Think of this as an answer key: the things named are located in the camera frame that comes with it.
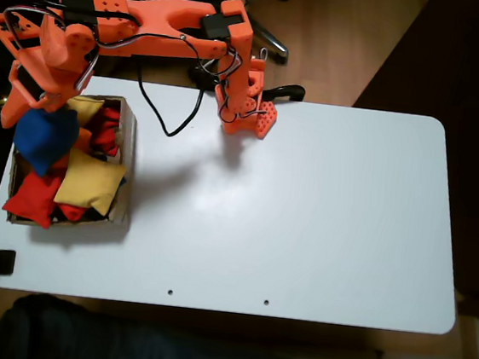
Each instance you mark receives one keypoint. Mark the yellow bean bag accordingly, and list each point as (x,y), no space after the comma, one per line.
(85,107)
(91,181)

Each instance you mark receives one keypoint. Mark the red bean bag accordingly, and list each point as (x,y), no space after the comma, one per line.
(71,212)
(32,198)
(105,129)

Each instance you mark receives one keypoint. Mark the cardboard box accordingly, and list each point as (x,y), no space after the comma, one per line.
(127,142)

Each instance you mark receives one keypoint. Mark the black table clamp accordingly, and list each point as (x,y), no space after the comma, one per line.
(289,91)
(201,74)

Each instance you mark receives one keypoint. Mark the office chair base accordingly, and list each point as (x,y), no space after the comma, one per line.
(271,41)

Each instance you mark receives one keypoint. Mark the person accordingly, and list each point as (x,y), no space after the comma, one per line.
(140,345)

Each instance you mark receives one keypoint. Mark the wooden table leg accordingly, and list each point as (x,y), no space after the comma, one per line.
(469,328)

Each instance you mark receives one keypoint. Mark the orange camera mount plate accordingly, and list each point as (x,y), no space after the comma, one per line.
(10,33)

